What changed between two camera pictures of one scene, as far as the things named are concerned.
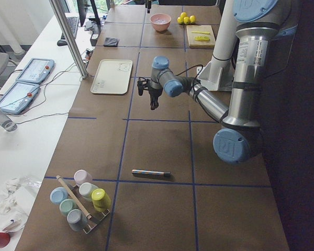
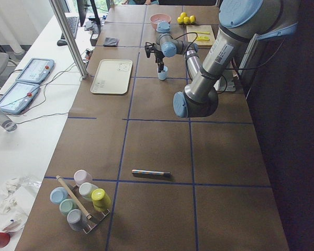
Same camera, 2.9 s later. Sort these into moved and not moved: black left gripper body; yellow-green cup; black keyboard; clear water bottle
Moved: black left gripper body
Not moved: yellow-green cup; clear water bottle; black keyboard
